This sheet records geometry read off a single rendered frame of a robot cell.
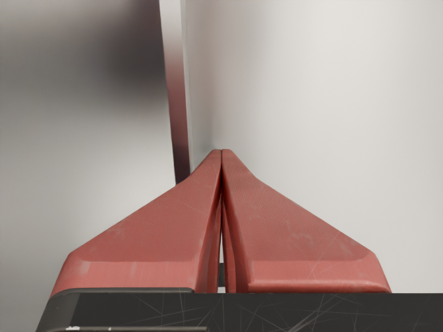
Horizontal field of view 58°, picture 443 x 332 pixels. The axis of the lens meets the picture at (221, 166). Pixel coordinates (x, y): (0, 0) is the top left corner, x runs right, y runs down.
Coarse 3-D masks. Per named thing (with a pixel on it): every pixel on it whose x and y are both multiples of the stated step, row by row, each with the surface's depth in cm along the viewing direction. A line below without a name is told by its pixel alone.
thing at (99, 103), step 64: (0, 0) 11; (64, 0) 11; (128, 0) 11; (0, 64) 12; (64, 64) 12; (128, 64) 12; (0, 128) 13; (64, 128) 13; (128, 128) 13; (0, 192) 14; (64, 192) 15; (128, 192) 15; (0, 256) 16; (64, 256) 16; (0, 320) 19
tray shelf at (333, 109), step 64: (192, 0) 11; (256, 0) 11; (320, 0) 11; (384, 0) 11; (192, 64) 12; (256, 64) 12; (320, 64) 12; (384, 64) 13; (192, 128) 14; (256, 128) 14; (320, 128) 14; (384, 128) 14; (320, 192) 16; (384, 192) 16; (384, 256) 18
